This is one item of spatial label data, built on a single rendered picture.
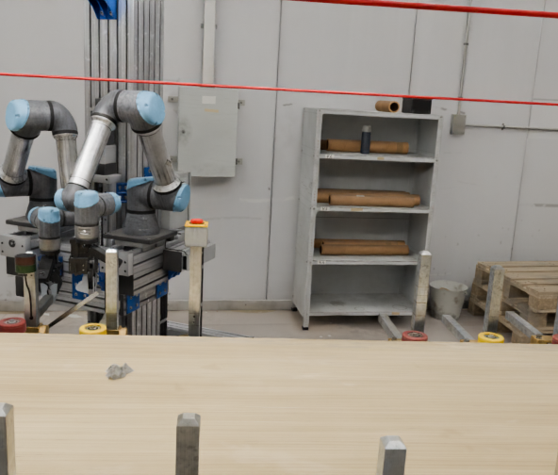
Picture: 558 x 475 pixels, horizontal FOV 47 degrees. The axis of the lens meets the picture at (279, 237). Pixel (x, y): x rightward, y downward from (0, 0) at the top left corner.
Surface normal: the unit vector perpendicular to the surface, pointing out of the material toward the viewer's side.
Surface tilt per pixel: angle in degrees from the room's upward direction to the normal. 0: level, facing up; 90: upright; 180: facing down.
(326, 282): 90
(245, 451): 0
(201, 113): 90
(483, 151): 90
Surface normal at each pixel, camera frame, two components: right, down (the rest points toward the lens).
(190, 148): 0.17, 0.22
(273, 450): 0.05, -0.98
